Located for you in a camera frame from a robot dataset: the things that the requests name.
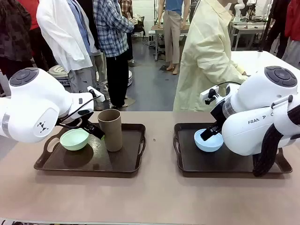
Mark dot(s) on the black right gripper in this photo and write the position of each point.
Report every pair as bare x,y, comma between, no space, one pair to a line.
219,114

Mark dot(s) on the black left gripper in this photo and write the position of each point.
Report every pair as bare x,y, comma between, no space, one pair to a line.
85,114

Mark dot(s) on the pale blue bowl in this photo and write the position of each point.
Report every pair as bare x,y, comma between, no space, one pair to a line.
208,146

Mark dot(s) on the tall brown cup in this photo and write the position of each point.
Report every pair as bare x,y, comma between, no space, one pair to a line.
112,133

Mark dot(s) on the pale green bowl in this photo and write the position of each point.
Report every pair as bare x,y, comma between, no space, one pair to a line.
72,140

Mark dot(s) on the right forearm in yellow sleeve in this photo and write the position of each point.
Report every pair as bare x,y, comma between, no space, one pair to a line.
222,70

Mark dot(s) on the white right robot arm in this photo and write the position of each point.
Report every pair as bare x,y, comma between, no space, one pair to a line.
253,105

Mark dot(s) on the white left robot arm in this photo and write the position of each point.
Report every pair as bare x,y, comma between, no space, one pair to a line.
35,105

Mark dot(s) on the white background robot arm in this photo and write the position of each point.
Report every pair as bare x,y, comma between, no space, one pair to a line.
240,11

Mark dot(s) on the dark brown tray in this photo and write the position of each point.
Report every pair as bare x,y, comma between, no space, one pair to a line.
211,164
122,161

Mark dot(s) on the person's right hand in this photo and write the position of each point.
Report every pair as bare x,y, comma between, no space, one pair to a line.
245,73

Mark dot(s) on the white round platform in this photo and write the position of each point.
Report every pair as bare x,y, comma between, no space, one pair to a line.
130,78

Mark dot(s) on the white ribbed round cushion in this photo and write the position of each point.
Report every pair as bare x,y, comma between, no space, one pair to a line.
58,71

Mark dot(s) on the person in yellow gown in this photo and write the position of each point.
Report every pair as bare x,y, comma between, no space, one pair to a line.
199,47

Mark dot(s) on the white side table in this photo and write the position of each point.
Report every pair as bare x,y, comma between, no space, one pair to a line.
269,61

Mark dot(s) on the person in plaid shirt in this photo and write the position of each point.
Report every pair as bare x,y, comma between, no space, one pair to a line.
110,28

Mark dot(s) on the grey sewing workbench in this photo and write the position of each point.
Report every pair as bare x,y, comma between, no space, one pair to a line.
157,42

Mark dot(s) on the white background desk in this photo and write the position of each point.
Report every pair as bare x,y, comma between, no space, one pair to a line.
246,29

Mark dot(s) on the black stand pole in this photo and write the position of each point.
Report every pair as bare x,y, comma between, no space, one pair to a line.
264,35

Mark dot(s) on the black office chair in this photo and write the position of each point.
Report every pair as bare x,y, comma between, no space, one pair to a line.
140,25

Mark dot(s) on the person in black clothes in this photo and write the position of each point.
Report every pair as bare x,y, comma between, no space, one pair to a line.
279,28

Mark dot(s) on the person in red jacket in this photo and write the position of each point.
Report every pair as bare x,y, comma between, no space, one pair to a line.
293,21

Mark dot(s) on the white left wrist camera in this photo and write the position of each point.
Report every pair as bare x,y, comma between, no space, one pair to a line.
97,96

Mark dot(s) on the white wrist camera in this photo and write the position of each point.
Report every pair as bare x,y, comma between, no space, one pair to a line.
97,96
209,92

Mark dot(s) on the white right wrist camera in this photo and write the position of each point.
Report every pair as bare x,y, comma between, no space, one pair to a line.
209,92

